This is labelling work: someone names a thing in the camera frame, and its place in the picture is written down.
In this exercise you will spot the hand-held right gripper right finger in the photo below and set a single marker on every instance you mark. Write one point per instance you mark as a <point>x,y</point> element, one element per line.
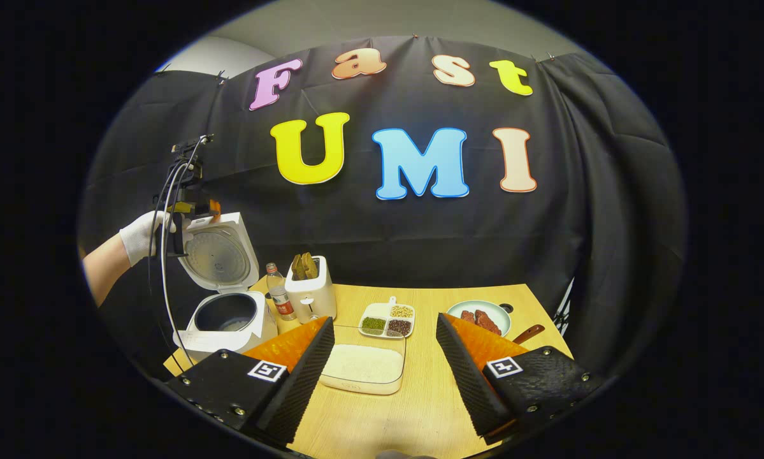
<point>468,382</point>

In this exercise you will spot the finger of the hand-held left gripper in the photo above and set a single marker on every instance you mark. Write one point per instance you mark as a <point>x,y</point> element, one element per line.
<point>204,208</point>

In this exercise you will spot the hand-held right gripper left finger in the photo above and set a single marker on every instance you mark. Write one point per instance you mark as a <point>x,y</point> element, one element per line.
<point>302,389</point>

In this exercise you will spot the white rice cooker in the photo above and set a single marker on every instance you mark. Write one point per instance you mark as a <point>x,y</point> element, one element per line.
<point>223,258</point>

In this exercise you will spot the pile of white rice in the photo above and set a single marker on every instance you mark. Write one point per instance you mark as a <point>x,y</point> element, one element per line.
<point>362,364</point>

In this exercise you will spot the brown wooden spoon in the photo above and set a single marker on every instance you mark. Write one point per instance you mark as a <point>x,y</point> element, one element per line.
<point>529,333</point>

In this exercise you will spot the clear glass container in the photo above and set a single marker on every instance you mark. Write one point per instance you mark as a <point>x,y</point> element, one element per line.
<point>362,387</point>

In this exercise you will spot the red meat steak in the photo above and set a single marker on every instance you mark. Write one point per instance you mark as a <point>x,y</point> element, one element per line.
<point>487,322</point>
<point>468,316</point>

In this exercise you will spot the pale green plate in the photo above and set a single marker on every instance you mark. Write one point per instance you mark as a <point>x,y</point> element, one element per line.
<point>499,315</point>

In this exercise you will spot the pile of dark red beans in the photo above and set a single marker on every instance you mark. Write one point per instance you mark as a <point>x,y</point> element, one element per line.
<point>399,327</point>

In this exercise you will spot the white toaster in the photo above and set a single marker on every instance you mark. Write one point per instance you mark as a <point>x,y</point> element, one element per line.
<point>311,298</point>

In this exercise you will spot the clear plastic bottle red label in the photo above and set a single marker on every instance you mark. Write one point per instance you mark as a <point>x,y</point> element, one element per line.
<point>281,296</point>

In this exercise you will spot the pile of green mung beans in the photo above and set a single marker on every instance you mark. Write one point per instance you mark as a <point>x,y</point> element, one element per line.
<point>373,326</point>

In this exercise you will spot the pile of yellow soybeans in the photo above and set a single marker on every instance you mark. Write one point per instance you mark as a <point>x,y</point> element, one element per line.
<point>401,312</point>

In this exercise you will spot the white divided dish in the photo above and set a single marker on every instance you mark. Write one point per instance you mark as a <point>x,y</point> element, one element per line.
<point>375,310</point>

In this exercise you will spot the brown bread slice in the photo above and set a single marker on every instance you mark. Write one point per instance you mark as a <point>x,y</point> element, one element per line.
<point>297,268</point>
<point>309,264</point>

